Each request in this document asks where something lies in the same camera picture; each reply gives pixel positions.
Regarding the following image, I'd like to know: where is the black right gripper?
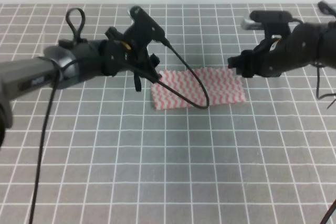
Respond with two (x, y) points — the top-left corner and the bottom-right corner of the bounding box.
(227, 38), (290, 78)

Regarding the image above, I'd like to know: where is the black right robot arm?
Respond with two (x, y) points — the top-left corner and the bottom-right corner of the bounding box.
(228, 10), (335, 78)

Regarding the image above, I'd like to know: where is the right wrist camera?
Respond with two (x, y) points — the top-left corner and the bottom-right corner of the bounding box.
(240, 10), (293, 40)

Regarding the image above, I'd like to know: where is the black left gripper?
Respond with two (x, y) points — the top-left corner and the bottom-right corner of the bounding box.
(101, 27), (162, 92)

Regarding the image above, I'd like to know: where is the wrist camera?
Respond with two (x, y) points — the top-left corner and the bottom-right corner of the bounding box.
(124, 6), (167, 49)
(240, 10), (293, 40)

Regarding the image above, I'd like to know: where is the black left camera cable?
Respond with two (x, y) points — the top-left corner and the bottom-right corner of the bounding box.
(27, 7), (211, 224)

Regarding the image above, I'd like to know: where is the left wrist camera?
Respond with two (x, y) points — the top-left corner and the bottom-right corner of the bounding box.
(124, 6), (167, 49)

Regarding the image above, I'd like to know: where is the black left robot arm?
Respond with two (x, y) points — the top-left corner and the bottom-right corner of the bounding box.
(1, 26), (161, 140)

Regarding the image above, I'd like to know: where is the pink white wavy towel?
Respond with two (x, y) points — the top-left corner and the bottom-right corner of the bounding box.
(151, 67), (246, 110)

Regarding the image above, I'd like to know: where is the grey checked tablecloth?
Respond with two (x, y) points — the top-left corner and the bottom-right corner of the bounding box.
(1, 4), (335, 223)

